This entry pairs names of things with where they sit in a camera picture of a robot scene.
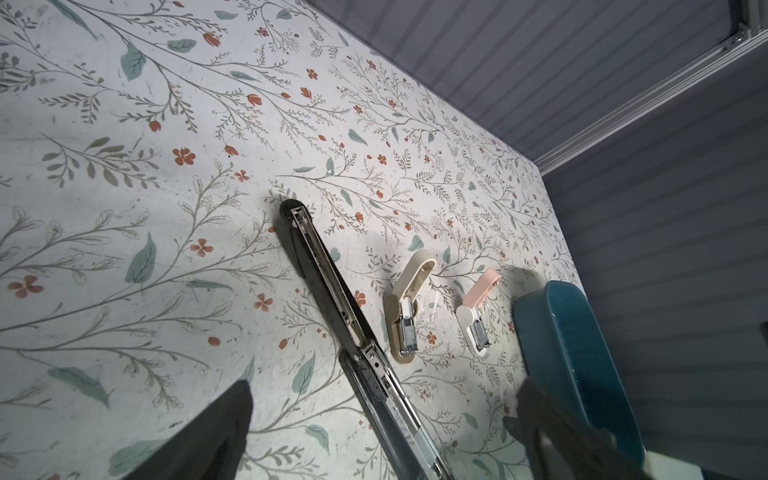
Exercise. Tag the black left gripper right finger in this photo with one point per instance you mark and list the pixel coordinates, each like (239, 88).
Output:
(560, 445)

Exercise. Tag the black long stapler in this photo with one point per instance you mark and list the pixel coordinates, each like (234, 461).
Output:
(410, 450)

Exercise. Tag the teal plastic tray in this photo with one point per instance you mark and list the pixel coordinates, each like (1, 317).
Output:
(565, 352)

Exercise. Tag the pink mini stapler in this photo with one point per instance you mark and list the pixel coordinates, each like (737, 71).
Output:
(469, 313)

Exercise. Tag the beige mini stapler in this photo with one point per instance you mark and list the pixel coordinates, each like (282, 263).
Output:
(401, 306)

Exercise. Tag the aluminium corner post right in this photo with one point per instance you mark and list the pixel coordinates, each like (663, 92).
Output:
(652, 99)

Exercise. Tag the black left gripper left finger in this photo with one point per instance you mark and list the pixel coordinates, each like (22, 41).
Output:
(210, 446)

